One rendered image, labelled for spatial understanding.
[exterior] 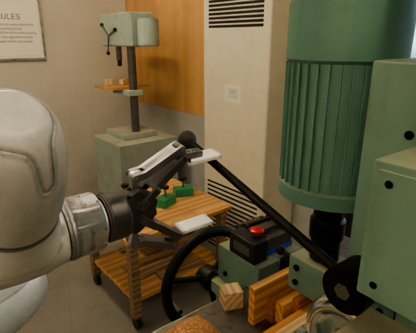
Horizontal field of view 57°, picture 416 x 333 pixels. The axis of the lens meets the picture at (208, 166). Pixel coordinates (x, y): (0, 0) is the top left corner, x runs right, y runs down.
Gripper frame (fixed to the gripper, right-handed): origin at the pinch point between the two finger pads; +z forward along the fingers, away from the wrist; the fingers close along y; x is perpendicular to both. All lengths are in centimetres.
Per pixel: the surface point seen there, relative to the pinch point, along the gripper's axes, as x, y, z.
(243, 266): -2.6, -20.7, 10.3
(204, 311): -5.3, -24.6, -1.8
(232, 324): -11.3, -23.6, 0.2
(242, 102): 104, -26, 105
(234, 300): -8.1, -22.1, 3.3
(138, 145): 179, -78, 80
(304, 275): -17.0, -11.8, 10.4
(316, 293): -20.2, -13.3, 10.4
